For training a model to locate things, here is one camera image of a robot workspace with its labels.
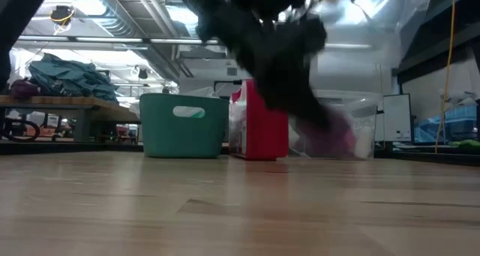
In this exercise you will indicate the purple bandage roll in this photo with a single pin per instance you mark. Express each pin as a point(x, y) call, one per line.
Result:
point(337, 143)

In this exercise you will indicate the long ceiling light bar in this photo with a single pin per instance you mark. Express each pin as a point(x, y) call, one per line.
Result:
point(108, 39)

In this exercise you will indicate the clear plastic storage box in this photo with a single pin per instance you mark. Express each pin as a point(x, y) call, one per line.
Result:
point(363, 106)

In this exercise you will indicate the teal plastic bin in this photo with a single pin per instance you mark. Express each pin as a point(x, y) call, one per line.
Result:
point(180, 136)

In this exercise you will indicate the white bandage roll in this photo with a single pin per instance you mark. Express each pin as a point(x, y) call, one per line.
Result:
point(365, 141)
point(293, 137)

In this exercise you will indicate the teal cloth pile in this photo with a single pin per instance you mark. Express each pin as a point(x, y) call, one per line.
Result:
point(63, 77)

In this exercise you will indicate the black pendant lamp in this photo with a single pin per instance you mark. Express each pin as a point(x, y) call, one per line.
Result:
point(142, 74)

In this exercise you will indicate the black side beam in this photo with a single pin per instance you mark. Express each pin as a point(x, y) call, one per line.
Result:
point(431, 49)

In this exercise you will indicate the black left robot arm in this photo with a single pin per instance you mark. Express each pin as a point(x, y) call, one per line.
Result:
point(15, 15)

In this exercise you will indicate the blue plastic crate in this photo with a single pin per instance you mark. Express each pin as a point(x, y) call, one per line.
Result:
point(450, 124)

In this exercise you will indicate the green object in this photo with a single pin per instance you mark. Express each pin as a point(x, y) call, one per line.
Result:
point(467, 144)

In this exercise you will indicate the wooden workbench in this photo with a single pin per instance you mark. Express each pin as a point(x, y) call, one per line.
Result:
point(56, 103)

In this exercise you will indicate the white panel board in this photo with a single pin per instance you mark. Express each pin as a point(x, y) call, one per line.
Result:
point(396, 117)

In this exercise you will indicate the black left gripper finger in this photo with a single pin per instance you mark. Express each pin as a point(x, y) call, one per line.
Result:
point(296, 98)

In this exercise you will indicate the red first aid case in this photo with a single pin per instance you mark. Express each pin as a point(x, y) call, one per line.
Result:
point(255, 136)

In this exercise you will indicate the dark purple cloth bundle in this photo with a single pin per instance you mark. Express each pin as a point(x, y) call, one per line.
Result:
point(23, 90)

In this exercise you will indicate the yellow black ceiling coil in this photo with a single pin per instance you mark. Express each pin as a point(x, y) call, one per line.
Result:
point(62, 15)

